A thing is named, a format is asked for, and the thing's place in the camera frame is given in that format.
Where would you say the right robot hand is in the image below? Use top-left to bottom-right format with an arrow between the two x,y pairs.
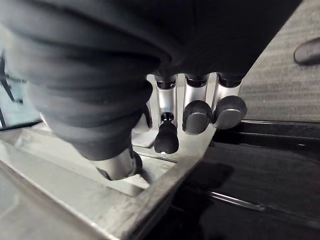
0,0 -> 304,181

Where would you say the glossy black cabinet panel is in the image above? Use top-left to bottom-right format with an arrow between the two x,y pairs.
139,119 -> 320,240

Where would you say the dark robot foot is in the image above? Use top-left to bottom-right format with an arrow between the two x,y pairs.
293,36 -> 320,67

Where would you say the silver dishwasher door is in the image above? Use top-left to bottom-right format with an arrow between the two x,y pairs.
0,119 -> 216,240

